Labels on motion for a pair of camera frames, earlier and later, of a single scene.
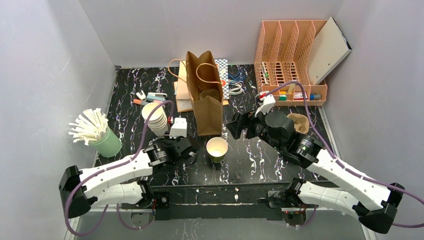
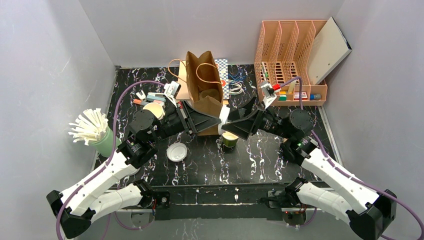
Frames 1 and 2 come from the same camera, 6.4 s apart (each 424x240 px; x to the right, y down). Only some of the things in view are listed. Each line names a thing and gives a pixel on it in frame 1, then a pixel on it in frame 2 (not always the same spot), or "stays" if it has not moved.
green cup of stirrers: x=91 y=128 stays
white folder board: x=329 y=47 stays
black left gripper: x=190 y=152 to x=185 y=117
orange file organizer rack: x=285 y=54 stays
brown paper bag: x=205 y=90 stays
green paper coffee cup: x=216 y=147 to x=229 y=139
